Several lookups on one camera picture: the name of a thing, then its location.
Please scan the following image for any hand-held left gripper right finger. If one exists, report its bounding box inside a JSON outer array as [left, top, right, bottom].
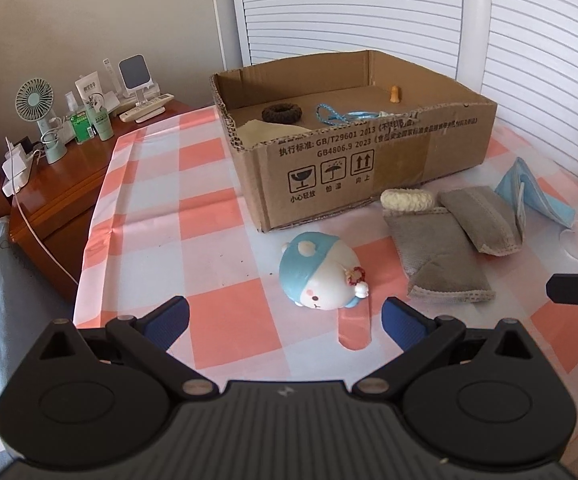
[[353, 297, 540, 400]]

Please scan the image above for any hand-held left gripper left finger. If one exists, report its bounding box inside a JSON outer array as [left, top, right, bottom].
[[39, 296, 218, 402]]

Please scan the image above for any blue face mask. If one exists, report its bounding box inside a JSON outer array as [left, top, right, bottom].
[[494, 156, 578, 261]]

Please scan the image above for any grey fabric sachet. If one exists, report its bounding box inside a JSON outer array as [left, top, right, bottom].
[[439, 185, 524, 257], [385, 206, 494, 304]]

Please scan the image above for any blue and white squishy toy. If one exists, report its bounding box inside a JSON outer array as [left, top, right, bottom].
[[279, 231, 370, 315]]

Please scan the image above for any cream crocheted piece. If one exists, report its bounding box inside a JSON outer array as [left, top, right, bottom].
[[381, 187, 438, 212]]

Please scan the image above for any brown cardboard box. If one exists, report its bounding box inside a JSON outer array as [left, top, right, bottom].
[[210, 50, 498, 233]]

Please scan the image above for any yellow cleaning cloth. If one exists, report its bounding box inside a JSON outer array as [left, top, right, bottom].
[[236, 119, 310, 147]]

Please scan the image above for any blue tassel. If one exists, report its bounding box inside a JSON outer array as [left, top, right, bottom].
[[344, 109, 390, 122]]

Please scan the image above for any blue braided cord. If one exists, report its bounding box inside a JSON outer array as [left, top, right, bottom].
[[314, 104, 348, 127]]

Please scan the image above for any brown scrunchie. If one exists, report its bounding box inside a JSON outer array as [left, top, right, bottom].
[[261, 102, 300, 124]]

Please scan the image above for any pink flat strip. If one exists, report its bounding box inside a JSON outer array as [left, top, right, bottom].
[[338, 307, 372, 351]]

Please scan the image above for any pink checked tablecloth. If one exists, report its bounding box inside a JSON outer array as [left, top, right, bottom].
[[73, 105, 578, 396]]

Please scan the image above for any blue bedding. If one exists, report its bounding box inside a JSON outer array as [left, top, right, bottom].
[[0, 217, 77, 480]]

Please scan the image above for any white louvered door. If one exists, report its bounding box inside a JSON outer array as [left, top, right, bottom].
[[481, 0, 578, 201], [229, 0, 470, 81]]

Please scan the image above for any wooden nightstand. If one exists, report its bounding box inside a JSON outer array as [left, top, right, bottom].
[[8, 99, 192, 302]]

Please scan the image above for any green bottle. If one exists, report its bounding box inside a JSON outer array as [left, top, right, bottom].
[[71, 110, 94, 145], [91, 105, 114, 141]]

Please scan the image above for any white remote control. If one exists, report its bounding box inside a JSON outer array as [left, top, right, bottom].
[[119, 92, 176, 123]]

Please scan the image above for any white power strip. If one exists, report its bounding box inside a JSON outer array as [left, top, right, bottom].
[[1, 135, 34, 197]]

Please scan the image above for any white cosmetic tube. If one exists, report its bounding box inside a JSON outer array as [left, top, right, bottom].
[[75, 74, 100, 111]]

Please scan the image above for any white phone stand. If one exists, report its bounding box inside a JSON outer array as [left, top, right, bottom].
[[119, 56, 152, 106]]

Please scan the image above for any green desk fan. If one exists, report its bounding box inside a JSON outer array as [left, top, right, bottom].
[[16, 77, 68, 165]]

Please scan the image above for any white cable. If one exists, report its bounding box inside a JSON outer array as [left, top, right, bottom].
[[11, 192, 80, 286]]

